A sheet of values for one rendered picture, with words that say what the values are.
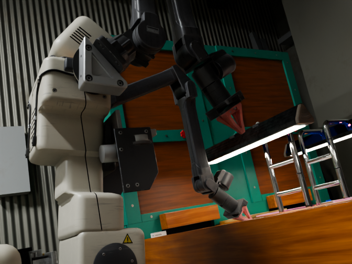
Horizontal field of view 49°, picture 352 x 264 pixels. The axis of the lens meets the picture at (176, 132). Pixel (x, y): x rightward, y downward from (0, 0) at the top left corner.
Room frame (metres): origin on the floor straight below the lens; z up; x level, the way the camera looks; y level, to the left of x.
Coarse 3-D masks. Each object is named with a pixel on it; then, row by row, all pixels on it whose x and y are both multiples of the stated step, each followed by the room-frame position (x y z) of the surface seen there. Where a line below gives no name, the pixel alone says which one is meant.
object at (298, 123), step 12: (300, 108) 1.28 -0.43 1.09; (276, 120) 1.37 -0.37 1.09; (288, 120) 1.31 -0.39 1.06; (300, 120) 1.27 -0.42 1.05; (312, 120) 1.30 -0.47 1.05; (252, 132) 1.48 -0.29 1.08; (264, 132) 1.41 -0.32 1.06; (276, 132) 1.36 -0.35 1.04; (216, 144) 1.71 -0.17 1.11; (228, 144) 1.61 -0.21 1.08; (240, 144) 1.53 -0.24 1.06; (216, 156) 1.67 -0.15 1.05
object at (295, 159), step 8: (232, 136) 1.60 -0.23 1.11; (288, 136) 1.56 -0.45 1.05; (264, 144) 1.68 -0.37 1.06; (264, 152) 1.69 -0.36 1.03; (296, 152) 1.55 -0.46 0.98; (288, 160) 1.59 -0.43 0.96; (296, 160) 1.56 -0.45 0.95; (272, 168) 1.68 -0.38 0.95; (296, 168) 1.56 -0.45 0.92; (272, 176) 1.68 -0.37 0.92; (272, 184) 1.69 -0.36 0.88; (304, 184) 1.56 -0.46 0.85; (280, 192) 1.67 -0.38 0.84; (288, 192) 1.63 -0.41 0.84; (296, 192) 1.60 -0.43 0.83; (304, 192) 1.56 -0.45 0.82; (280, 200) 1.68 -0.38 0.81; (304, 200) 1.57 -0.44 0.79; (280, 208) 1.68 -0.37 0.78
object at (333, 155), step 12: (336, 120) 1.72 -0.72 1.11; (300, 132) 1.82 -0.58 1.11; (312, 132) 1.86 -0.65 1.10; (324, 132) 1.70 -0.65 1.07; (300, 144) 1.82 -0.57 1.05; (324, 156) 1.73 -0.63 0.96; (336, 156) 1.69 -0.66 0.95; (336, 168) 1.69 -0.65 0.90; (312, 180) 1.81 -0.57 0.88; (348, 192) 1.68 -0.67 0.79
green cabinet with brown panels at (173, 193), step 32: (160, 64) 1.94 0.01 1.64; (256, 64) 2.32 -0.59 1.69; (288, 64) 2.46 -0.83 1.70; (160, 96) 1.92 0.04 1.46; (256, 96) 2.28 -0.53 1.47; (288, 96) 2.44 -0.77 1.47; (160, 128) 1.90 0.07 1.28; (224, 128) 2.12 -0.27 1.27; (160, 160) 1.88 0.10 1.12; (224, 160) 2.09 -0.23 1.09; (256, 160) 2.22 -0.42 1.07; (128, 192) 1.76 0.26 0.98; (160, 192) 1.86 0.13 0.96; (192, 192) 1.96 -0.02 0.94; (256, 192) 2.17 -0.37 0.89; (128, 224) 1.75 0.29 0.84
